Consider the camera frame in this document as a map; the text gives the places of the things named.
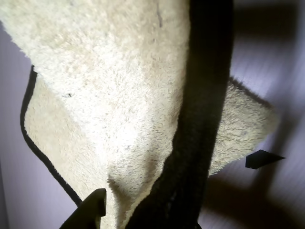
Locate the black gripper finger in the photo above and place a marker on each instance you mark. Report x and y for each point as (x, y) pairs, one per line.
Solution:
(88, 210)

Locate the cream towel with black border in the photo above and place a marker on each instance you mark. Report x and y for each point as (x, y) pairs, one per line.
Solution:
(114, 95)

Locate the black kite-shaped tape marker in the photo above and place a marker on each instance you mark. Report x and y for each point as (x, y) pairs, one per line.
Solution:
(259, 159)

